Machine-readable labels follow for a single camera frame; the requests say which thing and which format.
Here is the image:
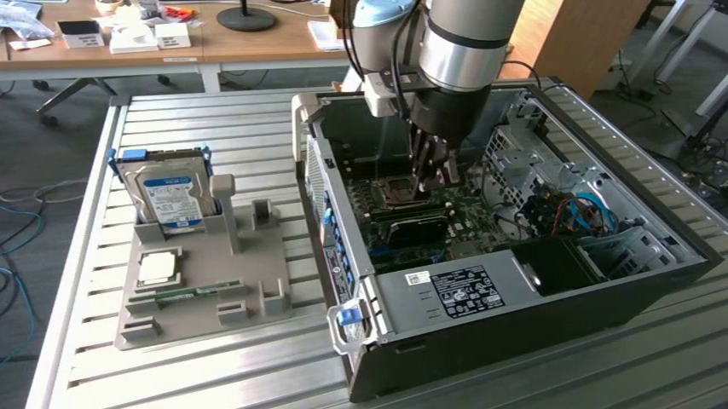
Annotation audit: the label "gray parts rack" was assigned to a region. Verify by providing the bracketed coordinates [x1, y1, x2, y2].
[113, 173, 296, 353]

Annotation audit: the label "black wire bundle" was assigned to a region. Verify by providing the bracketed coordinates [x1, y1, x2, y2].
[518, 193, 568, 239]

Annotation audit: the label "blue wire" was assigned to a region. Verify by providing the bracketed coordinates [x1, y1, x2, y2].
[571, 192, 620, 236]

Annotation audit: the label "CPU socket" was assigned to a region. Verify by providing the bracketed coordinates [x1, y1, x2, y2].
[376, 175, 425, 210]

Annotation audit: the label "installed RAM stick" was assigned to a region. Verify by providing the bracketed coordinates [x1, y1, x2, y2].
[371, 206, 449, 223]

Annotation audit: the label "clear plastic bag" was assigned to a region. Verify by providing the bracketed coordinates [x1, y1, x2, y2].
[0, 11, 58, 42]

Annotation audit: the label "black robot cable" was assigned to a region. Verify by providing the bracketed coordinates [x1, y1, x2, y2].
[503, 59, 551, 89]

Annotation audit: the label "gray power supply unit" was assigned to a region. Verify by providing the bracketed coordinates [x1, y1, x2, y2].
[369, 251, 540, 336]

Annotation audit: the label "hard disk with blue label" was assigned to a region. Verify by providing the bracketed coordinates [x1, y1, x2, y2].
[105, 143, 224, 236]

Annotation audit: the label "green RAM stick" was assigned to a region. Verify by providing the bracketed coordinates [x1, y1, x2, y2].
[126, 279, 245, 306]

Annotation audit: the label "red and black wires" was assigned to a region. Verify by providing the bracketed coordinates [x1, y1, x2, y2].
[552, 196, 578, 236]

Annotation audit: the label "silver CPU chip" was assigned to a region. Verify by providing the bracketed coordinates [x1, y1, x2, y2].
[134, 251, 180, 287]

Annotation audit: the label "red small object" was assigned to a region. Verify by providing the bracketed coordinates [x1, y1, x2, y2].
[162, 4, 200, 23]

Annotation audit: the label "blue floor cable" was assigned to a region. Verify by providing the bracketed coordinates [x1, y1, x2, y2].
[0, 204, 46, 366]

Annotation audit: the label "blue case latch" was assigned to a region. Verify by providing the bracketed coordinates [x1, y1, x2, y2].
[335, 307, 365, 328]

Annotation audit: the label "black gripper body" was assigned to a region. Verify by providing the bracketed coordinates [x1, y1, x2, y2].
[407, 84, 495, 145]

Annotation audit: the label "silver metal drive cage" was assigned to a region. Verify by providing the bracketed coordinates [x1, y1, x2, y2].
[481, 123, 576, 214]

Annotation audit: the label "stack of papers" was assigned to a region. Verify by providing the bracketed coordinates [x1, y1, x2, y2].
[306, 19, 349, 52]

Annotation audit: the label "gray floor cable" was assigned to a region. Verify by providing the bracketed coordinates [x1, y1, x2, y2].
[0, 177, 91, 205]

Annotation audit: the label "brown cardboard box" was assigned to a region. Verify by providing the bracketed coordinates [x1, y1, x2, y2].
[329, 0, 356, 29]

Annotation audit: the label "white box with black top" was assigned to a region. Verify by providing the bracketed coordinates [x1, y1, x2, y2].
[57, 20, 107, 49]

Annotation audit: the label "black round lamp base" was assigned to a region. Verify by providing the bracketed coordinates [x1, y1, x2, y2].
[216, 0, 281, 33]

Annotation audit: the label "small white box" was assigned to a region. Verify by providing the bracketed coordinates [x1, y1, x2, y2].
[153, 21, 192, 51]

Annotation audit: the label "wooden office desk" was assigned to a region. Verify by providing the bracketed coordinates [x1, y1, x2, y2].
[200, 0, 515, 93]
[0, 0, 206, 93]

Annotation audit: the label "wide white box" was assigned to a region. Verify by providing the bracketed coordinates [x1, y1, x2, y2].
[107, 23, 161, 55]

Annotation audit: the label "graphics card with metal bracket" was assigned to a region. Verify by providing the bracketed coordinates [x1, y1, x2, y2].
[369, 214, 452, 251]

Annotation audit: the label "green motherboard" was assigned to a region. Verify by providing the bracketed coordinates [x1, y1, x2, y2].
[341, 151, 518, 274]

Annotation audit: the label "silver perforated disk bay bracket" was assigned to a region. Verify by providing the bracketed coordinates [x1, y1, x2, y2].
[575, 224, 682, 280]

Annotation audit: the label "white paper label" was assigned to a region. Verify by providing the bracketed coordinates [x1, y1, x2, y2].
[7, 37, 54, 52]

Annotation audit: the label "black open PC case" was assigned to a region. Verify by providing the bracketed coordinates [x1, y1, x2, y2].
[290, 83, 725, 404]

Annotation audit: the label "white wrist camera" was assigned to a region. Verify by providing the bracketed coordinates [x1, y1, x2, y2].
[364, 72, 416, 118]

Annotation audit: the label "white desk frame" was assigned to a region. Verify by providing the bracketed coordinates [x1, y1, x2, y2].
[623, 0, 728, 117]

